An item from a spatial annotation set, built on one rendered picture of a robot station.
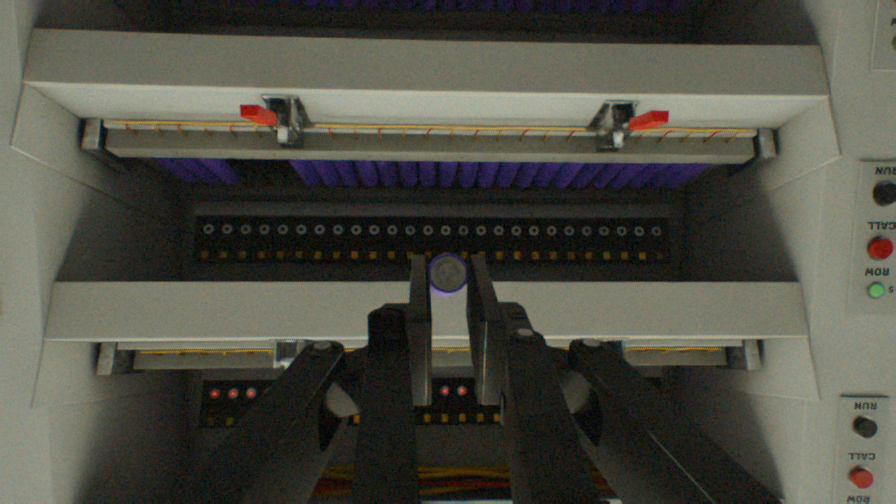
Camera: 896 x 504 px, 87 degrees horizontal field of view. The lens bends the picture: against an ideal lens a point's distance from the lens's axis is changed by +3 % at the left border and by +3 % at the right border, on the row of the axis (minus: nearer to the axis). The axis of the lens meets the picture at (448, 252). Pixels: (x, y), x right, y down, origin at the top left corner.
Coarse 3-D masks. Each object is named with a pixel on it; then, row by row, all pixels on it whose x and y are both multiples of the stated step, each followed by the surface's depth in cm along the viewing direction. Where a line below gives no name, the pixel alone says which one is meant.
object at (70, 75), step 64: (64, 64) 35; (128, 64) 35; (192, 64) 35; (256, 64) 35; (320, 64) 35; (384, 64) 36; (448, 64) 36; (512, 64) 36; (576, 64) 36; (640, 64) 36; (704, 64) 37; (768, 64) 37; (64, 128) 38; (768, 128) 41; (832, 128) 36; (128, 192) 45; (704, 192) 52
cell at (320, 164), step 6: (312, 162) 43; (318, 162) 43; (324, 162) 44; (330, 162) 45; (318, 168) 44; (324, 168) 45; (330, 168) 45; (324, 174) 46; (330, 174) 46; (336, 174) 48; (324, 180) 48; (330, 180) 48; (336, 180) 48
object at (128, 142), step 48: (144, 144) 39; (192, 144) 40; (240, 144) 40; (336, 144) 40; (384, 144) 40; (432, 144) 40; (480, 144) 41; (528, 144) 41; (576, 144) 41; (624, 144) 41; (672, 144) 41; (720, 144) 41
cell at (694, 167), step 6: (690, 168) 46; (696, 168) 45; (702, 168) 45; (678, 174) 48; (684, 174) 47; (690, 174) 47; (696, 174) 47; (672, 180) 49; (678, 180) 49; (684, 180) 48; (672, 186) 50; (678, 186) 50
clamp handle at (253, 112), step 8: (240, 104) 30; (248, 104) 30; (256, 104) 30; (240, 112) 30; (248, 112) 30; (256, 112) 30; (264, 112) 31; (272, 112) 32; (256, 120) 31; (264, 120) 31; (272, 120) 32; (280, 120) 34; (280, 128) 36; (288, 128) 36; (280, 136) 36; (288, 136) 36
